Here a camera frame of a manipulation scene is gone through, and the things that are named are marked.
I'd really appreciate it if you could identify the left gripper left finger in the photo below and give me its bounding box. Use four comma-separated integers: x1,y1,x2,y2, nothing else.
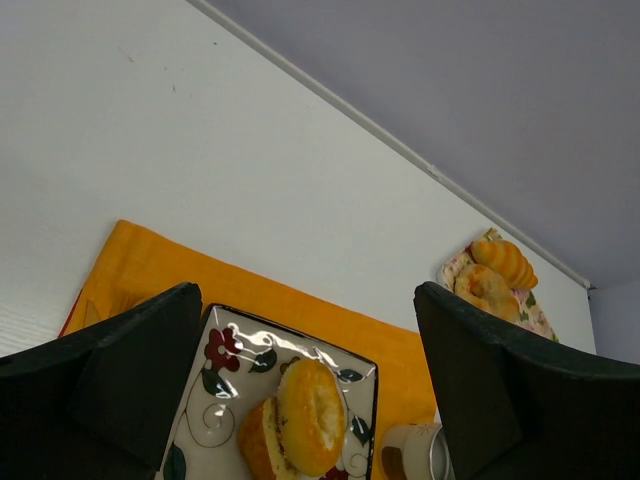
1,283,203,479

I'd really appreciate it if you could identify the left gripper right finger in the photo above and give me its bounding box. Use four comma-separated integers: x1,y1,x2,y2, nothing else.
414,282,639,479

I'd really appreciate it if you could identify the herb toast slice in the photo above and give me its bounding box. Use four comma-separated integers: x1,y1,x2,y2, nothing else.
237,397,299,480

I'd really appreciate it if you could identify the golden bagel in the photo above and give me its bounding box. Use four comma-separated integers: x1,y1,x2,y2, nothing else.
277,359,346,477

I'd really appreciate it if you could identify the twisted round bread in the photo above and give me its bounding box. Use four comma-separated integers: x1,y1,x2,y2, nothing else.
454,263,520,323

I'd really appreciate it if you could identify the striped croissant bread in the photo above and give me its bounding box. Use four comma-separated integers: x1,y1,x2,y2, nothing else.
471,240,538,290

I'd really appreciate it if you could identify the floral serving tray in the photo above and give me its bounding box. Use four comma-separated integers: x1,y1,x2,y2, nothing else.
439,228,558,342

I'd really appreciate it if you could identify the small metal cup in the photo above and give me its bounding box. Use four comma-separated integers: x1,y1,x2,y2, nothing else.
381,423,455,480

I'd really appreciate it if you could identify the orange cartoon placemat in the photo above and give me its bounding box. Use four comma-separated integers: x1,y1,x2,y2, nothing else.
57,219,436,431

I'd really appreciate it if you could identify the square floral ceramic plate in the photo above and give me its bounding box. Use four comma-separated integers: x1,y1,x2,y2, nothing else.
156,304,379,479

